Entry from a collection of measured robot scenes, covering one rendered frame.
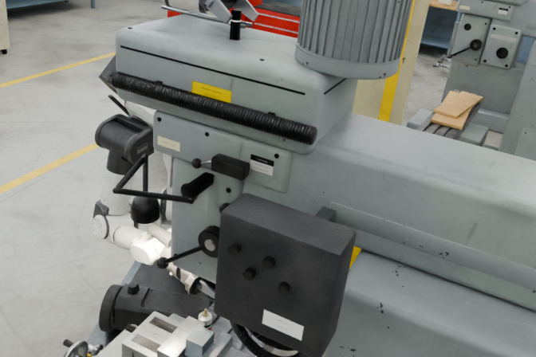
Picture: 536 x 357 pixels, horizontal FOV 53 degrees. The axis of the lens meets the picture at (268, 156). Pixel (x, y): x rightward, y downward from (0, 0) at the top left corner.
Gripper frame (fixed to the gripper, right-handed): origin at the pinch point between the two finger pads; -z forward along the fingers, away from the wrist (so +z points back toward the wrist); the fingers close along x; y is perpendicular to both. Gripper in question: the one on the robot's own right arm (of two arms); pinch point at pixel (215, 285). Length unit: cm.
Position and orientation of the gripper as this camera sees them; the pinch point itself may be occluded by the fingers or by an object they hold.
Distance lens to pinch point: 146.2
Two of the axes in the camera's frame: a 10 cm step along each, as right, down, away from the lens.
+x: 6.6, -2.8, 7.0
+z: -7.5, -3.5, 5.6
